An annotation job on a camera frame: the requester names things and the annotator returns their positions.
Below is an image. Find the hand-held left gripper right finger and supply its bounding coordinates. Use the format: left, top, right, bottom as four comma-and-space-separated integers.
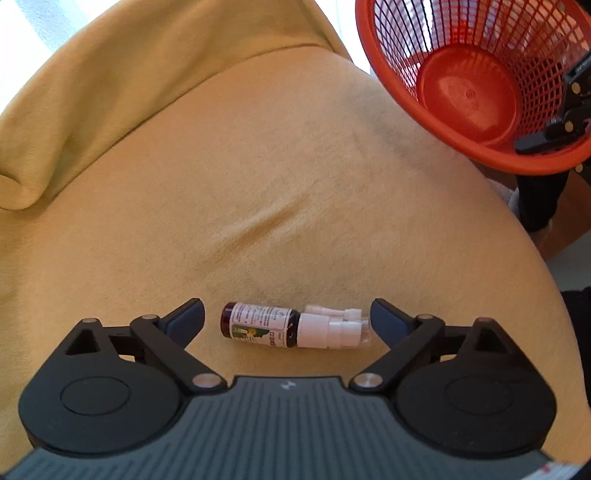
348, 298, 509, 395

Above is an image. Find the red plastic mesh basket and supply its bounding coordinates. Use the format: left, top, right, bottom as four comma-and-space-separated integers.
355, 0, 591, 177

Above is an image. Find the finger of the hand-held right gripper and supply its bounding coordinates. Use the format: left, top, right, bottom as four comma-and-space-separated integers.
514, 59, 591, 156

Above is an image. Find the person's black trouser leg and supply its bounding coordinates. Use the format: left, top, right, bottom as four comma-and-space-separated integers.
515, 168, 570, 234
560, 287, 591, 370

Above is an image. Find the brown spray bottle white nozzle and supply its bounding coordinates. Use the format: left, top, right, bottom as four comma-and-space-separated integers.
220, 301, 372, 349

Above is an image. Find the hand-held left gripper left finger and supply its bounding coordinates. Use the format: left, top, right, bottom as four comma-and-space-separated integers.
65, 298, 229, 395

